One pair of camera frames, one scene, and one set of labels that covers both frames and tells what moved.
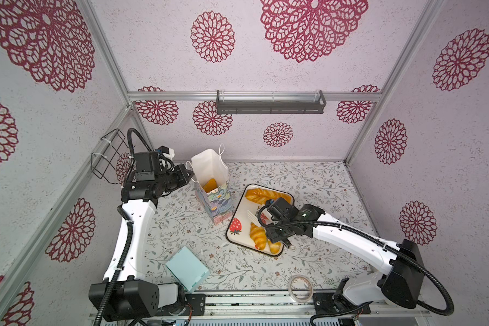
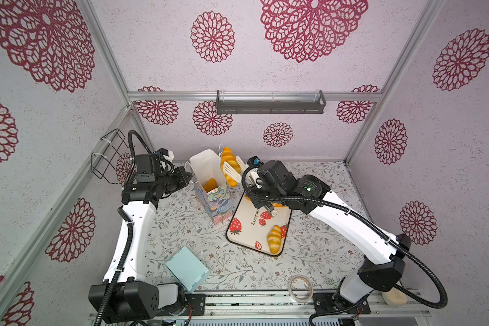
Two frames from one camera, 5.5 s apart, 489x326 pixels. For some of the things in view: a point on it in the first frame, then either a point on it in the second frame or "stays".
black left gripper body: (171, 180) stays
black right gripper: (270, 233) to (254, 195)
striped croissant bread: (274, 247) stays
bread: (210, 185) stays
